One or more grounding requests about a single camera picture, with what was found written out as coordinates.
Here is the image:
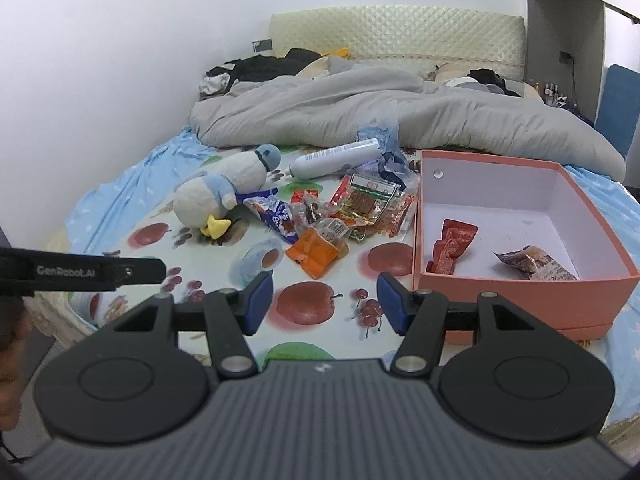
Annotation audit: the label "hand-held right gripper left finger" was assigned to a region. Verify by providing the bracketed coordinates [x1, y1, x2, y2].
[112, 272, 275, 378]

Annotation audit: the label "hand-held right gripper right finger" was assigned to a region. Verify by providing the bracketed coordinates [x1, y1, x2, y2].
[376, 271, 538, 376]

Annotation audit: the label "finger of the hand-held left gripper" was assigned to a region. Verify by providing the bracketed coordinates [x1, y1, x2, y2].
[114, 257, 169, 289]

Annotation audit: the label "orange snack packet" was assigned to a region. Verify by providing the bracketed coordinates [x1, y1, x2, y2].
[284, 227, 342, 281]

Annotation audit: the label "long red snack packet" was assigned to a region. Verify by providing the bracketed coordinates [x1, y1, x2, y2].
[426, 218, 479, 276]

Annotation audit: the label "orange green snack packets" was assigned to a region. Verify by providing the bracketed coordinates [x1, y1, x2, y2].
[327, 179, 419, 242]

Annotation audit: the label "blue purple snack packet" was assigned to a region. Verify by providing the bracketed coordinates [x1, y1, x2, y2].
[243, 194, 299, 244]

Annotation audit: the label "clear beige label snack packet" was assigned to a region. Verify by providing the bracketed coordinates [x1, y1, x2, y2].
[299, 216, 352, 248]

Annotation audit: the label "small dark snack packet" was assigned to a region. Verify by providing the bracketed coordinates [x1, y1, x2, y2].
[301, 195, 327, 226]

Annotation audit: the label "small red snack packet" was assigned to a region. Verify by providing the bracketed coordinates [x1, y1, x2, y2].
[289, 187, 322, 221]

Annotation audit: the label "green label strip snack packet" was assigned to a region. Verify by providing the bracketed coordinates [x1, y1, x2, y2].
[344, 172, 405, 221]

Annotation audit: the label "brown snack packet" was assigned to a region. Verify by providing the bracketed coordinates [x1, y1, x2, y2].
[493, 245, 581, 282]

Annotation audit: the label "pink cardboard box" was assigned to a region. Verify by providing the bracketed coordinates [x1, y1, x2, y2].
[412, 149, 640, 346]

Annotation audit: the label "person's left hand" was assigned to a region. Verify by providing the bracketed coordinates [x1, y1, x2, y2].
[0, 307, 34, 432]

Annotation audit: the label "fruit print bed sheet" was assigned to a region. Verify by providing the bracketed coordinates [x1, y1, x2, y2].
[30, 137, 436, 368]

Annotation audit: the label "white plush duck toy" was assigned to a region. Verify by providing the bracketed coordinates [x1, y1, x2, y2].
[172, 143, 284, 240]

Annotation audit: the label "white spray bottle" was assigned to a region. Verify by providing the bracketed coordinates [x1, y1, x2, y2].
[287, 138, 382, 181]

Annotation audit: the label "blue plastic bag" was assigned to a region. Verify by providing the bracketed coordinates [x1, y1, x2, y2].
[356, 105, 420, 188]

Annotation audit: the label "grey duvet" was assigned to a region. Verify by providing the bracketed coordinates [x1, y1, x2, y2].
[189, 56, 627, 181]

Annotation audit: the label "black clothing pile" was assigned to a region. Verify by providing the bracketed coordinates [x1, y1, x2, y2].
[200, 48, 326, 95]

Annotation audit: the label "beige pillow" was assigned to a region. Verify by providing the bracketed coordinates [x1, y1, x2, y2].
[430, 61, 543, 103]

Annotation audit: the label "black garment on pillow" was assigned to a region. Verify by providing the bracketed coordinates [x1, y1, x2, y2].
[466, 67, 524, 97]

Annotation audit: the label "group of small bottles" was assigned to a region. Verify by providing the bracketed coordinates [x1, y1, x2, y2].
[529, 79, 577, 111]

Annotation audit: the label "cream quilted headboard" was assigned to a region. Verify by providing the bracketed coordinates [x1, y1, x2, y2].
[269, 7, 526, 82]

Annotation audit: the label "blue padded chair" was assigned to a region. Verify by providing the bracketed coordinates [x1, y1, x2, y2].
[594, 63, 640, 159]

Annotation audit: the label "grey cabinet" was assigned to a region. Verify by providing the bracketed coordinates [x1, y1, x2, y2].
[524, 0, 640, 126]

